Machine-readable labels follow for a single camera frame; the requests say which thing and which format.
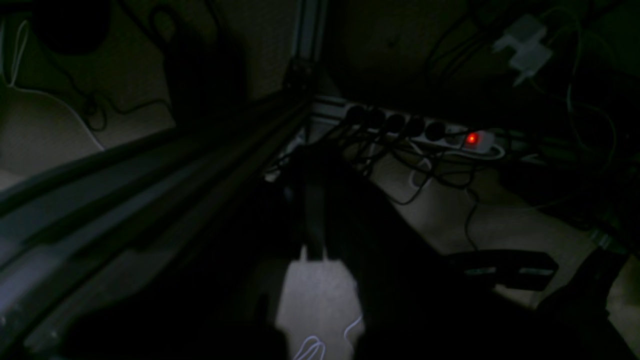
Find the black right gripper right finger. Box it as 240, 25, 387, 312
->
446, 249, 559, 292

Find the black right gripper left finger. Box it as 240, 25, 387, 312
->
293, 145, 342, 262

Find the white power adapter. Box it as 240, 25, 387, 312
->
491, 13, 554, 87

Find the white power strip red switch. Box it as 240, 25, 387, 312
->
311, 95, 506, 161

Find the aluminium frame rail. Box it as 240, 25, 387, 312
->
1, 94, 313, 356

